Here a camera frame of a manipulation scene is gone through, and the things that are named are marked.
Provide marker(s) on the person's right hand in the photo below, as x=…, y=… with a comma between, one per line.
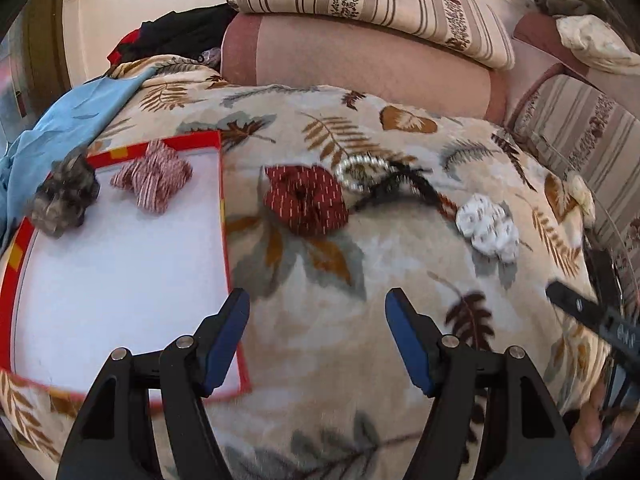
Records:
x=590, y=425

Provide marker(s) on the cream cloth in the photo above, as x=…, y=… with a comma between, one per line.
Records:
x=595, y=40

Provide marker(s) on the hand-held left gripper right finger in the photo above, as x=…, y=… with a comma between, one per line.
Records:
x=410, y=340

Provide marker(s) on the leaf-print blanket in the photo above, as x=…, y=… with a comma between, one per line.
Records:
x=400, y=260

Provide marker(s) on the dark red dashed scrunchie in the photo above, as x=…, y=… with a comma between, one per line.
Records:
x=320, y=200

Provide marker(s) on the cream scrunchie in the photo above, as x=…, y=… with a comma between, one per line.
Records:
x=582, y=195

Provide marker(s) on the striped floral cushion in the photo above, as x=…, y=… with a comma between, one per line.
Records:
x=400, y=0
x=575, y=110

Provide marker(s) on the black and red clothes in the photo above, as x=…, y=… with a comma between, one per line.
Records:
x=175, y=30

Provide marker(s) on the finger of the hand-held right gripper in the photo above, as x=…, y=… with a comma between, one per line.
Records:
x=604, y=275
x=580, y=306

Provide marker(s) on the dark green cloth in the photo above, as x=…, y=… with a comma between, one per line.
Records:
x=570, y=0

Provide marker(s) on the white patterned scrunchie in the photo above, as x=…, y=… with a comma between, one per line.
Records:
x=487, y=230

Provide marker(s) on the red-framed white tray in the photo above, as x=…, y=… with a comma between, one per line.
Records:
x=125, y=285

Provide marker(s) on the grey patterned scrunchie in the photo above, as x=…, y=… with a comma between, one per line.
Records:
x=65, y=195

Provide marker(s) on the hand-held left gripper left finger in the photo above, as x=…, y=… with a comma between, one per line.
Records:
x=225, y=340

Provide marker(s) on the wooden window frame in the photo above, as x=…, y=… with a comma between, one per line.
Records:
x=45, y=60

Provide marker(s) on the pink sofa armrest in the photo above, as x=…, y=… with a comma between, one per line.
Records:
x=535, y=30

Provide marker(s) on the red striped scrunchie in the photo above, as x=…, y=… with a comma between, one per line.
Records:
x=155, y=180

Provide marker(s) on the pink sofa bolster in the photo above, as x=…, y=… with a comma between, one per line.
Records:
x=350, y=60

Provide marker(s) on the light blue cloth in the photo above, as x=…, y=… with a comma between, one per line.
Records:
x=75, y=110

